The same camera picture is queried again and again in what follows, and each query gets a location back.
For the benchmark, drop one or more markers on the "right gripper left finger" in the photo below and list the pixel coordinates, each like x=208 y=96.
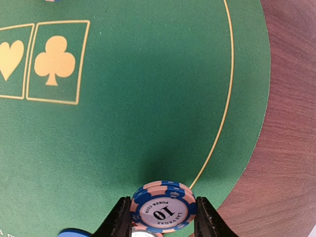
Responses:
x=118 y=223

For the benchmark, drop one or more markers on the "orange black chip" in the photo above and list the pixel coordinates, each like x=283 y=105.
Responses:
x=138 y=231

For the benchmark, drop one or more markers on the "blue tan chip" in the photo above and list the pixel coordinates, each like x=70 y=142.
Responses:
x=163 y=206

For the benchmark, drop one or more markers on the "green round poker mat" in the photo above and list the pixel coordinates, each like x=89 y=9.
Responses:
x=99 y=97

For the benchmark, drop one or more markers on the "blue round blind button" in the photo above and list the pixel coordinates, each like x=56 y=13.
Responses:
x=73 y=232

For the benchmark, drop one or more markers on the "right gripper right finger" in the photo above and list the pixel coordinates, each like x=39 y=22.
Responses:
x=208 y=222

